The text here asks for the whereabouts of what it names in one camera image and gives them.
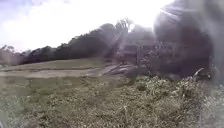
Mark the large dark tree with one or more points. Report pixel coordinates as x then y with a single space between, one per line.
186 36

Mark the weedy green grass ground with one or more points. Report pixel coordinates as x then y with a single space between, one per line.
93 103

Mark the pale dirt track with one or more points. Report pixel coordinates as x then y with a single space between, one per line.
50 73

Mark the row of dark trees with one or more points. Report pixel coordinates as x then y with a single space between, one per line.
83 45

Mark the building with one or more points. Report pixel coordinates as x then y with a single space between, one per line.
133 50

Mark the flat grass field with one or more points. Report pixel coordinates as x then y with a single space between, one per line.
56 64

